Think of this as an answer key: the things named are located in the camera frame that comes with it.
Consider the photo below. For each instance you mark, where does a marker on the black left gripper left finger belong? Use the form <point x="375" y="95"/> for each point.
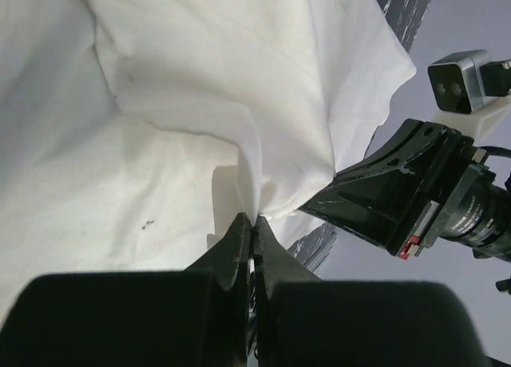
<point x="194" y="317"/>

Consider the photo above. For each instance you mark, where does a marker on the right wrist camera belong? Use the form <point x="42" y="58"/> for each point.
<point x="472" y="92"/>

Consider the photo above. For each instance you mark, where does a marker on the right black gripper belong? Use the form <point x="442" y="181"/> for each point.
<point x="465" y="208"/>

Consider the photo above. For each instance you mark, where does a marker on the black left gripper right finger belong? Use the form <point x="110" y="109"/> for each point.
<point x="305" y="321"/>

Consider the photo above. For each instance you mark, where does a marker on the cream white t shirt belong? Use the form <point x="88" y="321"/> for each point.
<point x="132" y="131"/>

